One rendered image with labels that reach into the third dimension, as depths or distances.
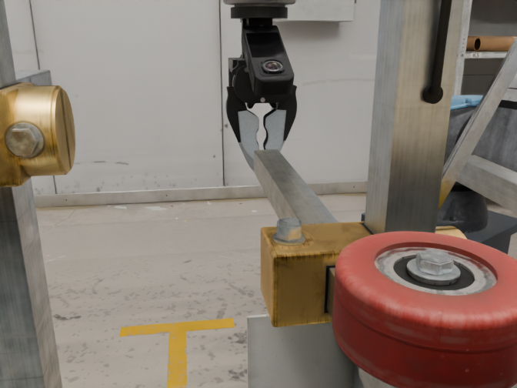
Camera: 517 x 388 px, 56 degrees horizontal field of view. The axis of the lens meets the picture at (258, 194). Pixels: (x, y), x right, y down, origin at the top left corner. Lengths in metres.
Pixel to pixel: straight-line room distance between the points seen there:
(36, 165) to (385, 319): 0.19
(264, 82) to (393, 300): 0.39
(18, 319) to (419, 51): 0.28
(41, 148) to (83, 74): 2.71
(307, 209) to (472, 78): 3.05
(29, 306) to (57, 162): 0.09
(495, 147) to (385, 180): 0.67
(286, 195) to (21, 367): 0.24
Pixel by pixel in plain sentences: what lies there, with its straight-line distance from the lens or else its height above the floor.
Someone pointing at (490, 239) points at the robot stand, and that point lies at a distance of 1.11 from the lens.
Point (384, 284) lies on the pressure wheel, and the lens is 0.20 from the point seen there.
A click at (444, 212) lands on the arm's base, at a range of 1.09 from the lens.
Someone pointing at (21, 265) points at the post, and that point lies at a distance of 0.31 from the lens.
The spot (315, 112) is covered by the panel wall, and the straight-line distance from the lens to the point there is 3.06.
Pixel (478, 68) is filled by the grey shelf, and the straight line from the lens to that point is 3.43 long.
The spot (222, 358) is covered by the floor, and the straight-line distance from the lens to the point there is 1.67.
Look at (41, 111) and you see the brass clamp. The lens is 0.28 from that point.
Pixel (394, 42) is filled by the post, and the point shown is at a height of 0.99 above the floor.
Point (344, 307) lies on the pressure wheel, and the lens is 0.20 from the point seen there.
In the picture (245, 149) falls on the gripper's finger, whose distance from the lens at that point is 0.64.
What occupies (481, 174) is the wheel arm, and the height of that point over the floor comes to 0.84.
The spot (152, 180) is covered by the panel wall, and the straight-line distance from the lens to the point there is 3.05.
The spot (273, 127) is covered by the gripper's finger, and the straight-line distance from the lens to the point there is 0.64.
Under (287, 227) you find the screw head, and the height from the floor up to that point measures 0.88.
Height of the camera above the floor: 1.00
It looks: 18 degrees down
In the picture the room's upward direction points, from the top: straight up
